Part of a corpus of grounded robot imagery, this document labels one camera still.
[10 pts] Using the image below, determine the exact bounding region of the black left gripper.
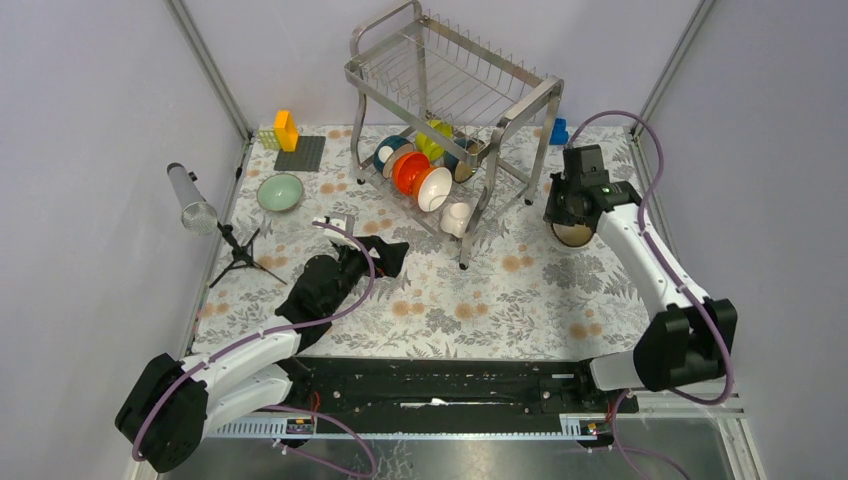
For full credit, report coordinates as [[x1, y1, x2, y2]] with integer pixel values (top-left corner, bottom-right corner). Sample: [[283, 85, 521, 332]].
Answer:
[[324, 235, 409, 315]]

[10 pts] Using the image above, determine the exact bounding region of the large white bowl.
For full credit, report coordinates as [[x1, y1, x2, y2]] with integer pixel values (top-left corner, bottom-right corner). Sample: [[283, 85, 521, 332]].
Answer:
[[547, 221, 598, 254]]

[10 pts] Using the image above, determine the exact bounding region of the blue tan-inside bowl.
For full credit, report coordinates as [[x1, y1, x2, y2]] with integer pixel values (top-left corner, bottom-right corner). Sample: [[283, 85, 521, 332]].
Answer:
[[443, 137, 483, 184]]

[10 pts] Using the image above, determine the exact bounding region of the mint green floral bowl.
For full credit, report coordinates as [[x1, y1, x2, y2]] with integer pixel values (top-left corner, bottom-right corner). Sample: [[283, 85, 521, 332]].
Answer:
[[256, 173, 304, 212]]

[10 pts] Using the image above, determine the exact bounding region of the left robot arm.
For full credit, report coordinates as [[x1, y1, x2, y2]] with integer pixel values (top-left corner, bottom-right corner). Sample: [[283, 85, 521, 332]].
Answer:
[[115, 236, 410, 473]]

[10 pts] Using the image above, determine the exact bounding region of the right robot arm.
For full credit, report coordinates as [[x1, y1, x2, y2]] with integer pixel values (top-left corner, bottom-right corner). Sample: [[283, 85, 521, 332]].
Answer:
[[544, 145, 738, 412]]

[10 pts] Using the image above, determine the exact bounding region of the steel two-tier dish rack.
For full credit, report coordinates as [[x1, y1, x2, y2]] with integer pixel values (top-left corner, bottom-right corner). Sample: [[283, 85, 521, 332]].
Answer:
[[344, 1, 564, 269]]

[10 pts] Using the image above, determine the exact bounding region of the blue toy block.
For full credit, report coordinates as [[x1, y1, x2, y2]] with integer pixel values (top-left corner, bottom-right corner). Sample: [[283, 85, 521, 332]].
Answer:
[[549, 117, 570, 146]]

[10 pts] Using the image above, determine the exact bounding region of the small white cup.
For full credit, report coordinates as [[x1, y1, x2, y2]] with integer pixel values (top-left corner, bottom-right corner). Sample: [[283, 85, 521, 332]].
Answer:
[[439, 202, 473, 239]]

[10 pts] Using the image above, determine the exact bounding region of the white orange-rimmed bowl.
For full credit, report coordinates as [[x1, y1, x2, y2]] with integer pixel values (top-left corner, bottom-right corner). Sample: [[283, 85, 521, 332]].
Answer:
[[412, 166, 453, 212]]

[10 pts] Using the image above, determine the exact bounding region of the orange bowl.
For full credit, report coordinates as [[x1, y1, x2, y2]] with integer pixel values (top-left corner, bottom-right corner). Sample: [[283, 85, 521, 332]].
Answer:
[[392, 151, 431, 195]]

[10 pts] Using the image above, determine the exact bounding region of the dark blue bowl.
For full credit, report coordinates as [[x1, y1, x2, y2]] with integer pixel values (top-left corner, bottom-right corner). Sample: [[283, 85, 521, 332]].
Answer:
[[372, 135, 414, 178]]

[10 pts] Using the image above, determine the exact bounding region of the yellow-green bowl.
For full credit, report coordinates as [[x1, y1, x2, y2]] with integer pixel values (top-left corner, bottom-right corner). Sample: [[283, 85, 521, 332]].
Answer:
[[415, 118, 453, 163]]

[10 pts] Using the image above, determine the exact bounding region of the floral table mat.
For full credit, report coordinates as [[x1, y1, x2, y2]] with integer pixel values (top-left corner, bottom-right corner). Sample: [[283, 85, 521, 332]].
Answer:
[[191, 126, 649, 360]]

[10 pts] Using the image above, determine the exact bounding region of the grey building baseplate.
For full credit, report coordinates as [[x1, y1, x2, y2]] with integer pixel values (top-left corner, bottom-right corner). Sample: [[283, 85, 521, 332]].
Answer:
[[274, 135, 326, 172]]

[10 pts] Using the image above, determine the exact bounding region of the black microphone tripod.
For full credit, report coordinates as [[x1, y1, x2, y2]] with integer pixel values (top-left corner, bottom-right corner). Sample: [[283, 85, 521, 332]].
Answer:
[[208, 222, 287, 289]]

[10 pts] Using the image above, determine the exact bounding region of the orange toy block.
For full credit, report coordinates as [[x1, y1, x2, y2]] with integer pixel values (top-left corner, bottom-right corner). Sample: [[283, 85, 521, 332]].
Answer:
[[272, 110, 299, 152]]

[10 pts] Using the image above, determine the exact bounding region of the light green toy block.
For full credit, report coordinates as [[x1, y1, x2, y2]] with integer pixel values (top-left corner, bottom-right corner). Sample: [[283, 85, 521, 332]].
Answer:
[[256, 129, 281, 150]]

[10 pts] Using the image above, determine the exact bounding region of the silver microphone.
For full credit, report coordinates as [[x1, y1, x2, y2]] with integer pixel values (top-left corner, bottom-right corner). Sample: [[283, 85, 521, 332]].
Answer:
[[166, 162, 218, 236]]

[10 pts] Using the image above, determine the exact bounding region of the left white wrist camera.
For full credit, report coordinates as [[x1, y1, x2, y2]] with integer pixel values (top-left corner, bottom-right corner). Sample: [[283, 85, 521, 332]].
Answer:
[[313, 213, 356, 248]]

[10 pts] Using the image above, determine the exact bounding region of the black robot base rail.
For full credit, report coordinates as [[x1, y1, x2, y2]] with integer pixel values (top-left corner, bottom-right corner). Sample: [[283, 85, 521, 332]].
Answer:
[[281, 357, 618, 435]]

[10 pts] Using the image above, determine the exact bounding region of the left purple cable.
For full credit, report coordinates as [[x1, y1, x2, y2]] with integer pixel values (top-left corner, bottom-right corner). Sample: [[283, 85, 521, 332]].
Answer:
[[130, 220, 379, 478]]

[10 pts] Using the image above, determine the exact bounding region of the purple cable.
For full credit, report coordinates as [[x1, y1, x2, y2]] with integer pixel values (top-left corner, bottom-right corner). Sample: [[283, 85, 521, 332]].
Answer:
[[566, 110, 737, 480], [130, 220, 379, 478]]

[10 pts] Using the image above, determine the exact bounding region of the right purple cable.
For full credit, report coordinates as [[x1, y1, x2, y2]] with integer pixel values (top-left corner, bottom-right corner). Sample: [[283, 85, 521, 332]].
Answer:
[[566, 110, 737, 480]]

